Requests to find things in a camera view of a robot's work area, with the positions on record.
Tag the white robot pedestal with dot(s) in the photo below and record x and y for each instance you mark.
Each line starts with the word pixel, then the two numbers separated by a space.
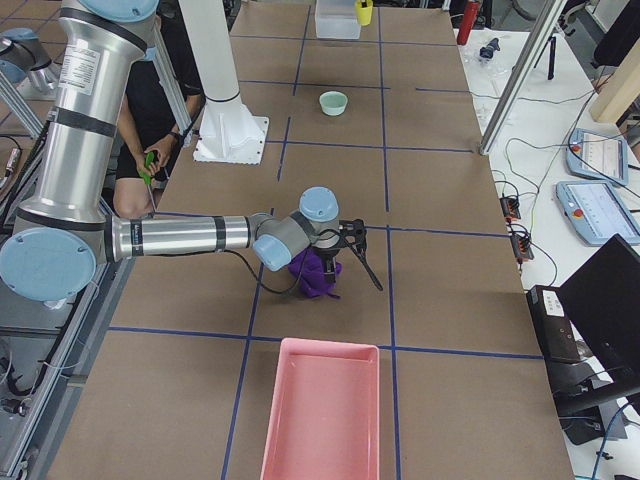
pixel 228 132

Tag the teach pendant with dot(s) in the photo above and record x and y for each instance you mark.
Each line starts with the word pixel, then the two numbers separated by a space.
pixel 594 156
pixel 596 211

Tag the pink plastic tray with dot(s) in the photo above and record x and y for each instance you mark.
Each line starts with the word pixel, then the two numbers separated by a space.
pixel 325 414

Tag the mint green bowl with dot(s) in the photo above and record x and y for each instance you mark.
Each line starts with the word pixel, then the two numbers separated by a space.
pixel 333 103

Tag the translucent plastic bin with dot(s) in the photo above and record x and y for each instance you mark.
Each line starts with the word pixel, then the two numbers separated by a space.
pixel 336 19

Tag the orange connector module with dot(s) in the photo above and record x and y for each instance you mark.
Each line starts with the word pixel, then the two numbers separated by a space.
pixel 521 245
pixel 510 208

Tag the seated person in black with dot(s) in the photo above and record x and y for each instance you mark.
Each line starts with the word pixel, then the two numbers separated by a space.
pixel 147 124

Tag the purple microfiber cloth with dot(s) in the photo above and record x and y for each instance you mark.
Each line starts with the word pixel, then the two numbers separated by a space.
pixel 312 284

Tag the black computer box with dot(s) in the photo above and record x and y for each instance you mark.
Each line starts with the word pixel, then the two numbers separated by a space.
pixel 552 326

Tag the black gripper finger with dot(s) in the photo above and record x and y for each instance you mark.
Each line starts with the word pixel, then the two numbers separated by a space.
pixel 329 268

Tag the aluminium frame post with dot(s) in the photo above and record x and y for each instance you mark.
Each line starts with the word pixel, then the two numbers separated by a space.
pixel 542 29

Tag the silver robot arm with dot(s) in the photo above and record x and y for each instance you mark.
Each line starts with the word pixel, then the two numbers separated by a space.
pixel 60 235

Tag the upper teach pendant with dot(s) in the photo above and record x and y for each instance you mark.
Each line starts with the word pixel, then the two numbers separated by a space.
pixel 594 156

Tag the lower teach pendant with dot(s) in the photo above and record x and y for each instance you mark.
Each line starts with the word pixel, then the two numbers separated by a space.
pixel 596 211

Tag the green handled screwdriver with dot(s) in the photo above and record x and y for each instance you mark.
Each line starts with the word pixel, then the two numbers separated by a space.
pixel 149 159

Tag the blue black tool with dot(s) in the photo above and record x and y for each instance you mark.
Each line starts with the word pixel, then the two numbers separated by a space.
pixel 488 51

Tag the wooden beam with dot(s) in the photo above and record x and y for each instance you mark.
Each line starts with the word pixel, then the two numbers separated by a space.
pixel 618 93

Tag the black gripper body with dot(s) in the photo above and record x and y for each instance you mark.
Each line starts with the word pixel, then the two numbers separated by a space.
pixel 327 253

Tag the red bottle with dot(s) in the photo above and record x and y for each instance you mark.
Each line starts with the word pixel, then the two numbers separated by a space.
pixel 467 22

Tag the yellow plastic cup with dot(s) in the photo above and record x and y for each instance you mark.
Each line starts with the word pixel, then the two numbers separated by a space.
pixel 363 11

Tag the aluminium side frame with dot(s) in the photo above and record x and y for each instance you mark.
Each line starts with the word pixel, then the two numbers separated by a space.
pixel 46 357

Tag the black monitor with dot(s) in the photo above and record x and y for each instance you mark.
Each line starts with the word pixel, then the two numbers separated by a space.
pixel 601 299

